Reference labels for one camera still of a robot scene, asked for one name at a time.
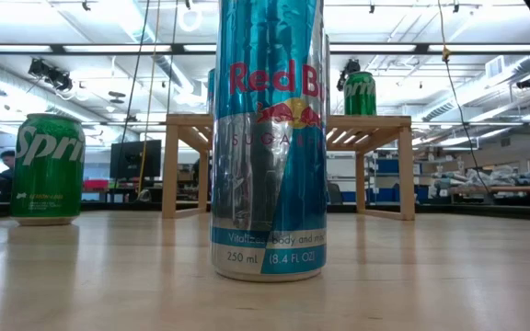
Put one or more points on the wooden slatted shelf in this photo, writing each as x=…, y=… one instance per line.
x=371, y=122

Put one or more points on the person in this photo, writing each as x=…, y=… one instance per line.
x=7, y=161

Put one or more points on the black metal table frame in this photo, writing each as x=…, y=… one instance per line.
x=476, y=212

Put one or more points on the green Sprite can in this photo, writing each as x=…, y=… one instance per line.
x=46, y=174
x=359, y=96

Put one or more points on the blue storage bin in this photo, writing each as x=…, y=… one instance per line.
x=384, y=195
x=387, y=166

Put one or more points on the red box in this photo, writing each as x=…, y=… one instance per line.
x=95, y=185

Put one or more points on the wooden top work table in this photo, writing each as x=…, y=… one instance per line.
x=513, y=189

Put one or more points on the pile of plastic bags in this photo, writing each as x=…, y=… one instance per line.
x=490, y=177

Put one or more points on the blue silver Red Bull can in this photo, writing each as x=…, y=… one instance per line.
x=269, y=161
x=210, y=92

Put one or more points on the black ceiling-hung device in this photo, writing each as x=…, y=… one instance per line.
x=527, y=83
x=51, y=73
x=350, y=66

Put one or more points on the black computer monitor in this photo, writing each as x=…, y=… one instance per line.
x=135, y=158

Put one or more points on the dark office chair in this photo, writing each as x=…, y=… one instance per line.
x=335, y=193

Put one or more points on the grey can with black top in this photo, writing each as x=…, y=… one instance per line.
x=327, y=73

